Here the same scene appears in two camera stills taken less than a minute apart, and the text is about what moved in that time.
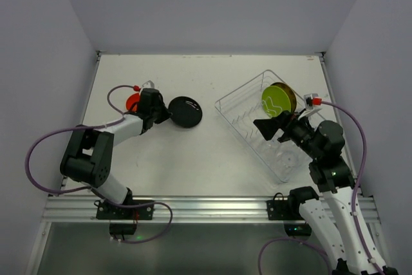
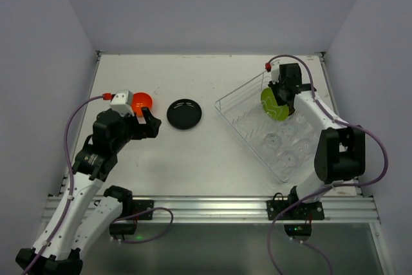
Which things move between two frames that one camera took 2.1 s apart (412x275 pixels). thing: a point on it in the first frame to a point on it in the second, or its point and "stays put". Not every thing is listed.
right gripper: [282, 124] to [282, 91]
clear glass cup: [288, 162] stays put
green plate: [275, 101] stays put
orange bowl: [132, 101] stays put
